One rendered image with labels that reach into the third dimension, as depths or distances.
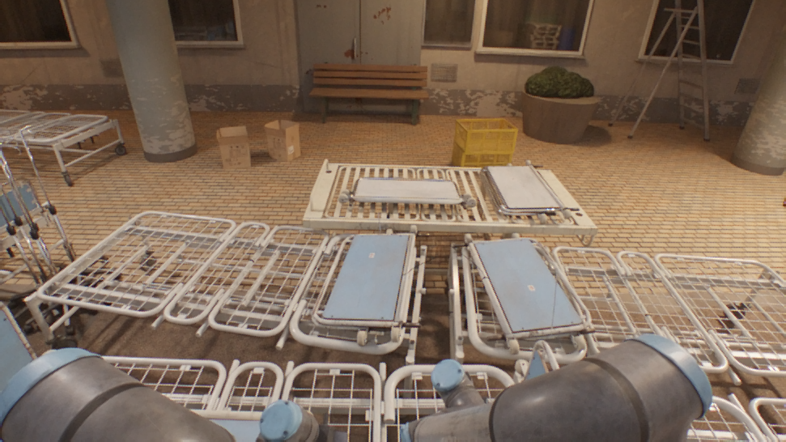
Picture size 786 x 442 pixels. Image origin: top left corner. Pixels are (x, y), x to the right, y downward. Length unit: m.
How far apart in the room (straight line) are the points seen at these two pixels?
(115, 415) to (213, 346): 2.17
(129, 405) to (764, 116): 6.70
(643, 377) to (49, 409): 0.65
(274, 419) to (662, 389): 0.78
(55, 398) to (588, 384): 0.58
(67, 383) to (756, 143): 6.79
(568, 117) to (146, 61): 5.22
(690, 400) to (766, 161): 6.28
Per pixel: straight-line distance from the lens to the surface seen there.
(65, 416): 0.54
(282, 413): 1.04
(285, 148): 4.84
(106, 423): 0.51
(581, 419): 0.53
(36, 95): 8.94
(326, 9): 6.52
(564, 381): 0.54
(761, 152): 6.78
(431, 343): 2.53
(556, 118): 5.91
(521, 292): 2.12
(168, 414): 0.51
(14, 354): 2.09
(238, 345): 2.63
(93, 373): 0.56
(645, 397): 0.56
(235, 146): 4.77
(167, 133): 5.24
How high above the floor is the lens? 1.89
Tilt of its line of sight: 28 degrees down
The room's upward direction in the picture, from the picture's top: 2 degrees clockwise
